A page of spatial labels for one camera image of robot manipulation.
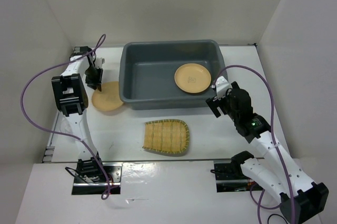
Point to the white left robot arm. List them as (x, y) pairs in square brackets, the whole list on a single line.
[(72, 101)]

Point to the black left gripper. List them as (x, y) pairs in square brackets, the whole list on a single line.
[(93, 83)]

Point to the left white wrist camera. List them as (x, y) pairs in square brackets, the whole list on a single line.
[(99, 63)]

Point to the aluminium table edge rail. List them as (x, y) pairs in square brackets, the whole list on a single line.
[(60, 148)]

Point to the woven bamboo tray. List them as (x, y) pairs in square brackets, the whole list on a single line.
[(166, 136)]

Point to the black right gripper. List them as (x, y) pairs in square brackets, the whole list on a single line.
[(213, 104)]

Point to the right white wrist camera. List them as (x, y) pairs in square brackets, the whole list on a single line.
[(221, 86)]

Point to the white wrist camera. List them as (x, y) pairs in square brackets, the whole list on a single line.
[(221, 86), (99, 63)]

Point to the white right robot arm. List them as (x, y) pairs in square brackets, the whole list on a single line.
[(299, 196)]

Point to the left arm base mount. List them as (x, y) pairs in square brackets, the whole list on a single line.
[(83, 185)]

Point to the grey plastic bin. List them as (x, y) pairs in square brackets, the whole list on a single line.
[(146, 78)]

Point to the yellow plate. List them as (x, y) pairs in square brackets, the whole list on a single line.
[(108, 99), (192, 78)]

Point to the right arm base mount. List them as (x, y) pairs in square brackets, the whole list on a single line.
[(227, 180)]

